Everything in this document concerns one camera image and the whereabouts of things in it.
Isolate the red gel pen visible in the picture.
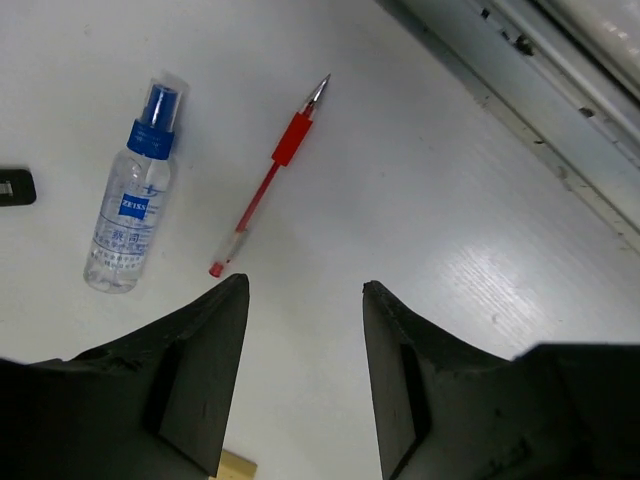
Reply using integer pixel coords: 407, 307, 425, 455
208, 74, 332, 279

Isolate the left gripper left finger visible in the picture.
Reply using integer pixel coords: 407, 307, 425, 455
1, 274, 249, 479

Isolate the pink highlighter black cap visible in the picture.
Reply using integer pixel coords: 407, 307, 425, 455
0, 168, 37, 207

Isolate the beige rectangular eraser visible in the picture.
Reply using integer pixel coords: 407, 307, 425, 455
215, 450, 257, 480

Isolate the metal table rail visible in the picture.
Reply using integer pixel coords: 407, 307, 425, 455
383, 1, 639, 249

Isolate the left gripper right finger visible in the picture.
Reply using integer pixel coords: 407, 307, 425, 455
363, 281, 639, 479

